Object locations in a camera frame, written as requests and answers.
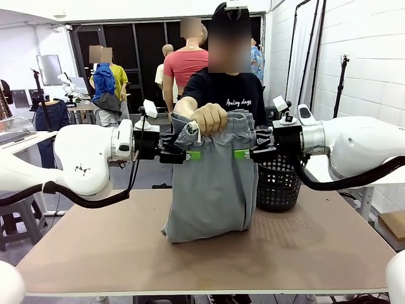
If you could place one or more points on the grey plastic stool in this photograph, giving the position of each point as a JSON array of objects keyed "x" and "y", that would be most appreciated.
[{"x": 19, "y": 221}]

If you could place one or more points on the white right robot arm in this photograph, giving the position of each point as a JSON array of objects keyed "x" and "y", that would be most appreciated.
[{"x": 348, "y": 145}]

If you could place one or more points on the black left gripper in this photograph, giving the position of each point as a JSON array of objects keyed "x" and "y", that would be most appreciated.
[{"x": 146, "y": 144}]

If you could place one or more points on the brown cardboard box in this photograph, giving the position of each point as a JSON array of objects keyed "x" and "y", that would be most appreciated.
[{"x": 394, "y": 226}]

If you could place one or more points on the black camera tripod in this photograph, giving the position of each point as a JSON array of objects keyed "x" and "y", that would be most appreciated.
[
  {"x": 41, "y": 95},
  {"x": 340, "y": 92}
]

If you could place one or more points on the black cloth on floor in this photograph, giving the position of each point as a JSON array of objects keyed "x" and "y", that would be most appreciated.
[{"x": 163, "y": 186}]

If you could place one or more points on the black perforated plastic basket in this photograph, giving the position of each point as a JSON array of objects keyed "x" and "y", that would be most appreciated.
[{"x": 278, "y": 190}]

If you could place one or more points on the person right hand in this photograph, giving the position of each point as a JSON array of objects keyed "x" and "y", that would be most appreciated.
[{"x": 210, "y": 118}]

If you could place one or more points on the person right forearm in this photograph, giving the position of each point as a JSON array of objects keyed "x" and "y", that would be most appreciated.
[{"x": 188, "y": 107}]

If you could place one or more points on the dark jeans on torso form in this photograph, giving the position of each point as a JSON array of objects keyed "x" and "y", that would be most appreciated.
[{"x": 44, "y": 120}]

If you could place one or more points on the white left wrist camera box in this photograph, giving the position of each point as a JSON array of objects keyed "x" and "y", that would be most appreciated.
[{"x": 150, "y": 109}]

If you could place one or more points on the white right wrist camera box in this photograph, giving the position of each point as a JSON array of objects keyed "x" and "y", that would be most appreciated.
[{"x": 280, "y": 104}]

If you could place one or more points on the mannequin with red top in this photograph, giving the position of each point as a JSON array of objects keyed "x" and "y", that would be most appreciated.
[{"x": 183, "y": 68}]

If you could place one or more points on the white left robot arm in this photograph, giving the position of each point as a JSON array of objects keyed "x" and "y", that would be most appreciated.
[{"x": 79, "y": 158}]

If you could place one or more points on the white workbench with clutter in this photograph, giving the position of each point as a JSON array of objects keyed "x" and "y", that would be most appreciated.
[{"x": 22, "y": 136}]

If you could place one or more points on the black cap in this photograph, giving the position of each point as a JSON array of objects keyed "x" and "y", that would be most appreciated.
[{"x": 218, "y": 11}]

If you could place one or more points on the white head-mounted camera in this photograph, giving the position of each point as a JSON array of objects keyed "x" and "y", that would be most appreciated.
[{"x": 236, "y": 3}]

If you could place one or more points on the grey training pants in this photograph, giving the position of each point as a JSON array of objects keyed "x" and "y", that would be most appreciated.
[{"x": 209, "y": 190}]

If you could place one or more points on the grey framed whiteboard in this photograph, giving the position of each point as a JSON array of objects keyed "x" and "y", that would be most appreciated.
[{"x": 49, "y": 70}]

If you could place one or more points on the black light stand pole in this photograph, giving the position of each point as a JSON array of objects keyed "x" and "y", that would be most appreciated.
[
  {"x": 291, "y": 63},
  {"x": 316, "y": 69}
]

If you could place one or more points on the small white background robot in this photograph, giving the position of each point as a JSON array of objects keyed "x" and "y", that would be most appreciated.
[{"x": 68, "y": 87}]

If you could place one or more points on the small black stool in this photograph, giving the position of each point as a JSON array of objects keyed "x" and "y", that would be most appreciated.
[{"x": 271, "y": 112}]

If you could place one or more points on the mannequin with floral blue shirt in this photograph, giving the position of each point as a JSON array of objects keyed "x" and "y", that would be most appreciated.
[{"x": 257, "y": 63}]

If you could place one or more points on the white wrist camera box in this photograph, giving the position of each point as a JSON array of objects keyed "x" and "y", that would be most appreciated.
[
  {"x": 150, "y": 109},
  {"x": 280, "y": 104}
]

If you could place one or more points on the person torso black t-shirt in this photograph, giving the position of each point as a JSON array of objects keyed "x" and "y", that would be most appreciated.
[{"x": 240, "y": 92}]

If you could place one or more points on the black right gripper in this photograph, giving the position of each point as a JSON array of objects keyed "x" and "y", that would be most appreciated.
[{"x": 286, "y": 141}]

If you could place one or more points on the bald mannequin pale shirt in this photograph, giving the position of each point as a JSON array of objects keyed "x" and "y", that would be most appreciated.
[{"x": 164, "y": 73}]

